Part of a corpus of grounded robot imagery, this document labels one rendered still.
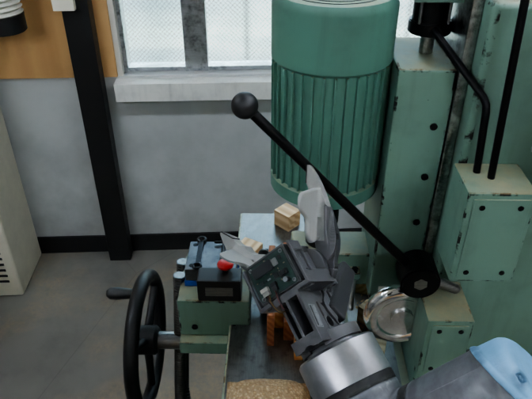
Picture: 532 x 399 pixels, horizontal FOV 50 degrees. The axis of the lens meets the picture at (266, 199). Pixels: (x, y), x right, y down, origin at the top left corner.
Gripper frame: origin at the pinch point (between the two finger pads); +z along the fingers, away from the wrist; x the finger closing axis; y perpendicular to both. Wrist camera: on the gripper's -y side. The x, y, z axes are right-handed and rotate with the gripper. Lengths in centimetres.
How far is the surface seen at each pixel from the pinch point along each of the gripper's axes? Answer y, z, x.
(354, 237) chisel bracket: -35.6, -0.2, 4.7
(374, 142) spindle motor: -18.6, 5.1, -11.4
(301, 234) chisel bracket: -30.9, 4.4, 11.7
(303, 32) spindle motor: -1.7, 16.3, -15.0
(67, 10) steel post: -60, 131, 63
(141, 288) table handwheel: -19.9, 10.5, 41.6
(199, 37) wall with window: -102, 119, 42
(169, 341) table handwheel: -29, 2, 48
